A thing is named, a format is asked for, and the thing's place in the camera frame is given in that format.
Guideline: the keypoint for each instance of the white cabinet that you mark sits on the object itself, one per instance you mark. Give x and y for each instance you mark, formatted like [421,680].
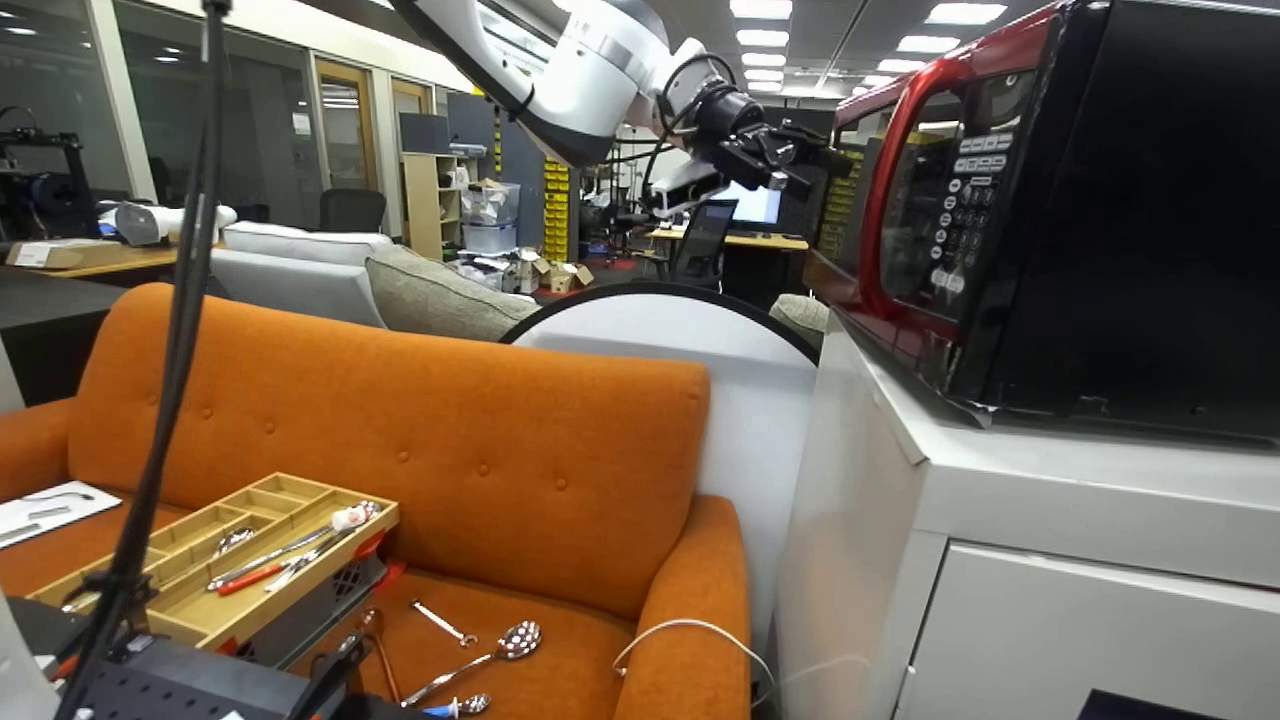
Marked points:
[1066,532]

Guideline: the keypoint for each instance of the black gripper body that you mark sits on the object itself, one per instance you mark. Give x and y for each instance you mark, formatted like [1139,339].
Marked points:
[743,126]

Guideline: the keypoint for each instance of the yellow black striped sign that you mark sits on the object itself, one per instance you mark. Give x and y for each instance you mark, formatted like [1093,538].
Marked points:
[557,204]

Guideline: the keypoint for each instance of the orange fabric sofa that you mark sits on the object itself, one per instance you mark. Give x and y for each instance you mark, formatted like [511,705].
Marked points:
[466,441]

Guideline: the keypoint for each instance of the wooden cutlery tray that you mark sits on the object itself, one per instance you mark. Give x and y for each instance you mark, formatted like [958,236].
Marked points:
[175,604]

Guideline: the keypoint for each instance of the white paper sheet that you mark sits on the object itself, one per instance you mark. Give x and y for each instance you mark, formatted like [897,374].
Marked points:
[53,508]

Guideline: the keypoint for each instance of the silver slotted spoon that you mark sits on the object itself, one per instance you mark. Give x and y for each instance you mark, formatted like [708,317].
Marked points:
[517,641]

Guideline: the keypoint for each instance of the ceiling light panel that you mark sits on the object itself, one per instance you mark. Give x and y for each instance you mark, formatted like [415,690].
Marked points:
[763,11]
[961,12]

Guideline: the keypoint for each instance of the black office chair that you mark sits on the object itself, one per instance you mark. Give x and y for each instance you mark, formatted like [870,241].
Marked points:
[355,208]

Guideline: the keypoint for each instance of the round white reflector black rim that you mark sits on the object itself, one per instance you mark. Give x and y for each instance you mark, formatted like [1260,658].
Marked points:
[665,332]

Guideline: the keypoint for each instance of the red and black toolbox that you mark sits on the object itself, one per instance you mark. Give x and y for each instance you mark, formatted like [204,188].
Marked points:
[320,615]

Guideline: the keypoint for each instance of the wooden door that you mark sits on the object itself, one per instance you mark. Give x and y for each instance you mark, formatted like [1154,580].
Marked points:
[345,134]

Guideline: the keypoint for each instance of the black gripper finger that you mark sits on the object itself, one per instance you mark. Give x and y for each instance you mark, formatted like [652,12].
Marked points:
[804,166]
[822,143]

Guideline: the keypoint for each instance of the computer monitor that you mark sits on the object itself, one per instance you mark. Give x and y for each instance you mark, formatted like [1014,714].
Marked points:
[758,204]

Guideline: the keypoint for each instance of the black microwave body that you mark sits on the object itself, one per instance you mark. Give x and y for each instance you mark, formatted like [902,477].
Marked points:
[1132,203]

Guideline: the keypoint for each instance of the grey cushion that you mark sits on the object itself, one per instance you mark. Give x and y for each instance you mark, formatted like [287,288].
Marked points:
[441,293]

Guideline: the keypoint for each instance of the black tripod pole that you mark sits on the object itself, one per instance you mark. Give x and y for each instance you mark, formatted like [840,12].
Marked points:
[175,332]

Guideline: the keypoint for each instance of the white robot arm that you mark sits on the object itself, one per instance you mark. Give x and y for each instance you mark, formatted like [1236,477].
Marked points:
[574,65]

